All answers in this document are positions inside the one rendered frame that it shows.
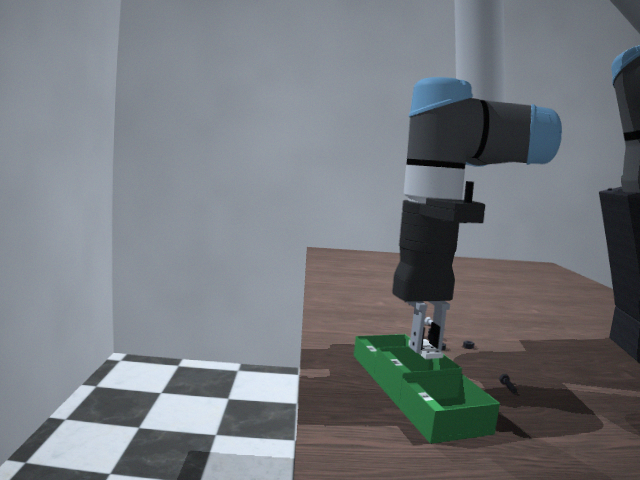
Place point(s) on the black bolt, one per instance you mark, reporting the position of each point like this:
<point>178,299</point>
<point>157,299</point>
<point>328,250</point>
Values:
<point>504,379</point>

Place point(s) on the white domino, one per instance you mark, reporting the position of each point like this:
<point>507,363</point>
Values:
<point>430,352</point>

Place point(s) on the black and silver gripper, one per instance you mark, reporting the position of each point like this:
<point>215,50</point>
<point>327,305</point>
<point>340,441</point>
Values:
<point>429,226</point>

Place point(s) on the green divided tray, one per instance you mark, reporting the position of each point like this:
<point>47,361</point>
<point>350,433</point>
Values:
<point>410,390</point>

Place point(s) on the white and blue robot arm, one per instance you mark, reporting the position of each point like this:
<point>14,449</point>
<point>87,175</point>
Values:
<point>447,125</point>

